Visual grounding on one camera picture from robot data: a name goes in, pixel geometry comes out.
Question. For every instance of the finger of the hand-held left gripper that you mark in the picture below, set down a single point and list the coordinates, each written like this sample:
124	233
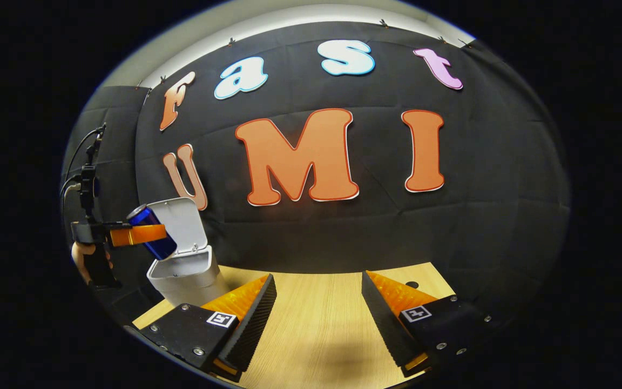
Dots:
138	235

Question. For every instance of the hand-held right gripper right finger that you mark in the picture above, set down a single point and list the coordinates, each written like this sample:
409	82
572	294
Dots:
384	324

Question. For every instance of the wooden desktop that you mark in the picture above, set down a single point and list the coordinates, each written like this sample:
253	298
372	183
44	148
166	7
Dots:
316	313

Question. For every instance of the black backdrop cloth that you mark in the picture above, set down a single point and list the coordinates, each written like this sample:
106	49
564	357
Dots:
478	216

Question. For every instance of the white desktop garbage bin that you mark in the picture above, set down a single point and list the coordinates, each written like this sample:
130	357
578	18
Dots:
187	275

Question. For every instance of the blue pop can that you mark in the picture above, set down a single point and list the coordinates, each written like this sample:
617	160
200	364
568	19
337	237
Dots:
162	251

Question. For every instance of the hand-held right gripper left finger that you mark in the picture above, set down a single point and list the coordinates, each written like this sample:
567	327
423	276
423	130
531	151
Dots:
251	329

